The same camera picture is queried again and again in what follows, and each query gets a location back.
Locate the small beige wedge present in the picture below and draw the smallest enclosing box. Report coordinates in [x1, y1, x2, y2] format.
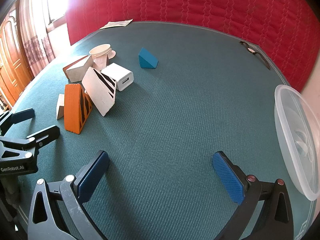
[56, 94, 66, 120]

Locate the orange black-striped wedge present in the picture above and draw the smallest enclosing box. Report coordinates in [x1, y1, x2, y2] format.
[64, 84, 93, 135]

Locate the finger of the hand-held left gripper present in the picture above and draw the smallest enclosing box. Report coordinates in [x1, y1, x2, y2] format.
[0, 108, 35, 136]
[0, 124, 61, 160]

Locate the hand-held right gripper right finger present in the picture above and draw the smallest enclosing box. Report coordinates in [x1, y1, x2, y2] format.
[212, 151, 294, 240]

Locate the brown wooden block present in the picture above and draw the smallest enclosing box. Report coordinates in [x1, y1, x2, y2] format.
[93, 55, 108, 71]

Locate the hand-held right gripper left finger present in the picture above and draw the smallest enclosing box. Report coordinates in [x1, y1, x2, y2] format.
[27, 150, 110, 240]

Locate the bright window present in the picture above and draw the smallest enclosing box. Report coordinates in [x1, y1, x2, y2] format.
[37, 0, 75, 30]

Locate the wooden door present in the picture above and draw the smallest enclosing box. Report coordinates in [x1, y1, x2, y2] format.
[0, 5, 34, 105]

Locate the orange and white block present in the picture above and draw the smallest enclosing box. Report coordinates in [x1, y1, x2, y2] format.
[62, 55, 93, 83]

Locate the clear plastic bowl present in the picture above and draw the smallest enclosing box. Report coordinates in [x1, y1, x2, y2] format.
[274, 85, 319, 201]

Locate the red quilted blanket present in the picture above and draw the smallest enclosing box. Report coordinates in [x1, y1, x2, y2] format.
[65, 0, 320, 93]

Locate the white black-striped wedge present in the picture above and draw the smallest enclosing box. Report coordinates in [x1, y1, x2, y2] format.
[82, 67, 117, 117]

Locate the white paper sheet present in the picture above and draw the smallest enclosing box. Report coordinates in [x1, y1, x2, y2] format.
[99, 19, 134, 30]

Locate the blue wedge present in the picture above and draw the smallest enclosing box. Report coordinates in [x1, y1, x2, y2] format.
[139, 47, 159, 69]

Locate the black strap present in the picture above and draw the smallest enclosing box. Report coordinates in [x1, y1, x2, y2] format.
[239, 41, 271, 70]

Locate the white charger adapter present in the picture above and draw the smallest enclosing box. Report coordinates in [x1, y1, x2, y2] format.
[101, 63, 134, 92]

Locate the pink patterned curtain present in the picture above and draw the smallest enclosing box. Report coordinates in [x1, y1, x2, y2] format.
[19, 0, 55, 77]

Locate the cream plastic cup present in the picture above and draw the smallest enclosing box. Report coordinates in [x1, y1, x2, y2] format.
[89, 44, 116, 60]

